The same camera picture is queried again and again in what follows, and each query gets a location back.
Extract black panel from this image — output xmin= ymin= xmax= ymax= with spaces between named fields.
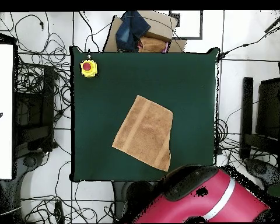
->
xmin=256 ymin=78 xmax=280 ymax=141

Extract blue denim jeans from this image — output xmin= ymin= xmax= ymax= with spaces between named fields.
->
xmin=115 ymin=10 xmax=152 ymax=53

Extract yellow emergency stop button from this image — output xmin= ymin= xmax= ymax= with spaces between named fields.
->
xmin=79 ymin=59 xmax=99 ymax=78

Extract black power strip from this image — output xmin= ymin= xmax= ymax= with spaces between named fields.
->
xmin=54 ymin=200 xmax=65 ymax=224

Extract dark green tablecloth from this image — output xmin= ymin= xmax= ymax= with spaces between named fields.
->
xmin=69 ymin=45 xmax=221 ymax=184

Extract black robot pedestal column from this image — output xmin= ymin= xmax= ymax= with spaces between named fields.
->
xmin=111 ymin=180 xmax=159 ymax=222

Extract black equipment stand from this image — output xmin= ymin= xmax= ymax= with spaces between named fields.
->
xmin=13 ymin=65 xmax=59 ymax=157

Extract dark rod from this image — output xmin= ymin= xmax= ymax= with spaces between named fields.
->
xmin=264 ymin=10 xmax=280 ymax=33

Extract white desk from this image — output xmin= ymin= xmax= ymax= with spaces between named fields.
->
xmin=0 ymin=44 xmax=14 ymax=180

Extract tan terry towel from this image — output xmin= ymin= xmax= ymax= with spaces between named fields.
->
xmin=111 ymin=94 xmax=174 ymax=173

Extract black pedestal leg with knob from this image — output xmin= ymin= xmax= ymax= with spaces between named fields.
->
xmin=16 ymin=151 xmax=50 ymax=180
xmin=244 ymin=158 xmax=280 ymax=187

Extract black cable with connector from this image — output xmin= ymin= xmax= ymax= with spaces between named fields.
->
xmin=216 ymin=22 xmax=280 ymax=62

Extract dark square frame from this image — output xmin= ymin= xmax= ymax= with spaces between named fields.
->
xmin=169 ymin=10 xmax=204 ymax=40

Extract tan towel in box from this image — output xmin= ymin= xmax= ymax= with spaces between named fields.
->
xmin=138 ymin=36 xmax=170 ymax=53

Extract brown cardboard box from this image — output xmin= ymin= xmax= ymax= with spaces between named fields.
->
xmin=102 ymin=10 xmax=188 ymax=53

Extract long black bar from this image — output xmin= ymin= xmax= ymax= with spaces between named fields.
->
xmin=239 ymin=76 xmax=254 ymax=160

